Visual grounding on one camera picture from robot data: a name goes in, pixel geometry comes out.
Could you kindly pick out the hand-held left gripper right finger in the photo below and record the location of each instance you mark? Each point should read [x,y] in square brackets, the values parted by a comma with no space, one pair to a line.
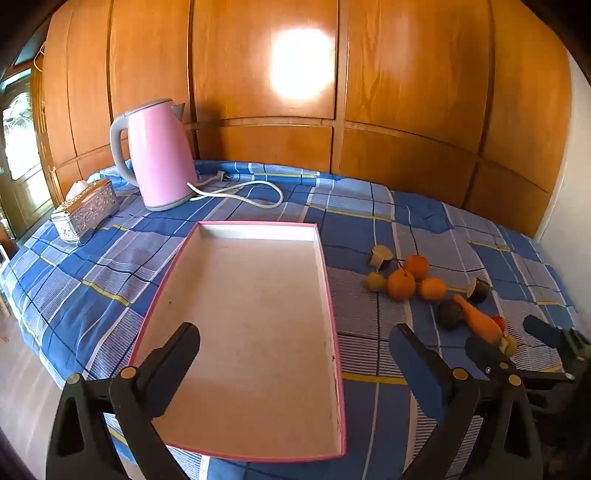
[415,369]

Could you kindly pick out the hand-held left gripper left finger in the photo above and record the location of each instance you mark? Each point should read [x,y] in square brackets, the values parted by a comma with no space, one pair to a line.
[178,350]

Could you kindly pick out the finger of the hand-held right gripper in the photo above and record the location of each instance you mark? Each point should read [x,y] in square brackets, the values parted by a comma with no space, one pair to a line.
[540,328]
[480,353]

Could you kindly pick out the carrot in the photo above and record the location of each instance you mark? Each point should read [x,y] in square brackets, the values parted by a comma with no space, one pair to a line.
[482,323]

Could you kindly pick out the red tomato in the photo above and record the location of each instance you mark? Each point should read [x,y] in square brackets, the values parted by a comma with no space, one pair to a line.
[499,321]

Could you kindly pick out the dark round fruit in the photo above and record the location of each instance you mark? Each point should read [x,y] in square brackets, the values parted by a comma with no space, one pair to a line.
[450,314]

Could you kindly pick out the eggplant piece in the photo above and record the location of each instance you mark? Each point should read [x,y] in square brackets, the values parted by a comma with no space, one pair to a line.
[480,290]
[381,254]

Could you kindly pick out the orange with stem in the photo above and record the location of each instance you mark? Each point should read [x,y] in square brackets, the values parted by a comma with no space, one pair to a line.
[400,285]

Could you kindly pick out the pink rimmed white tray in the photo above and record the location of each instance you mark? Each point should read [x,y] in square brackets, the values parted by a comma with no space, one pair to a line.
[258,314]

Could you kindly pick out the small yellow-green fruit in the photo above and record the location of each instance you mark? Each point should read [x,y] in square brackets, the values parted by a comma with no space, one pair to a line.
[375,281]

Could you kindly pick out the blue plaid tablecloth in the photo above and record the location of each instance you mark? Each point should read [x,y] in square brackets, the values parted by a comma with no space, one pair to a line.
[92,286]

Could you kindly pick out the silver embossed tissue box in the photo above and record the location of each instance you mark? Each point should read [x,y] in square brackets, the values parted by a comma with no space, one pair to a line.
[87,212]

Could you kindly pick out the white tissue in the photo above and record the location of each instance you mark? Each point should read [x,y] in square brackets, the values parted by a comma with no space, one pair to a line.
[76,188]

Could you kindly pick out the pink electric kettle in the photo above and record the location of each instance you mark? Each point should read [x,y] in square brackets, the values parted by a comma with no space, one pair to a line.
[159,157]

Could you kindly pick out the wooden framed glass door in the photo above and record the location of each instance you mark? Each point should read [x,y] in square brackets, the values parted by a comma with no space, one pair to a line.
[21,138]

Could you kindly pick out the wooden wardrobe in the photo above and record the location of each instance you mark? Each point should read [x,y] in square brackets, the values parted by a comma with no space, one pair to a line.
[392,69]

